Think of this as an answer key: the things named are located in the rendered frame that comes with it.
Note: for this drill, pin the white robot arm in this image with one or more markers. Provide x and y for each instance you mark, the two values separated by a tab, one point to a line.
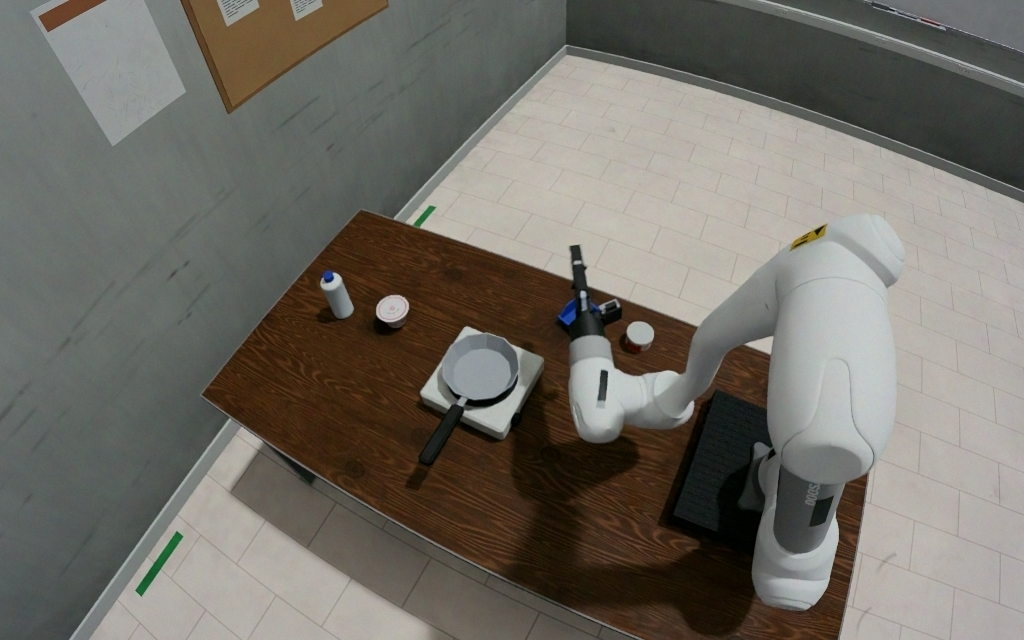
831	397

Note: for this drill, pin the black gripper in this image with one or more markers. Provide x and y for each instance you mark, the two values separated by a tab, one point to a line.
586	325

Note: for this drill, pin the white yogurt cup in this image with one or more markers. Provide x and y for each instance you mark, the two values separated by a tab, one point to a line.
393	309

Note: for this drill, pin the grey frying pan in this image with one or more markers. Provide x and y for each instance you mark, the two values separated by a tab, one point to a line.
478	365

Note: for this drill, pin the white bottle with blue cap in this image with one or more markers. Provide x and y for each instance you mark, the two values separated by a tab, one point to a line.
336	294

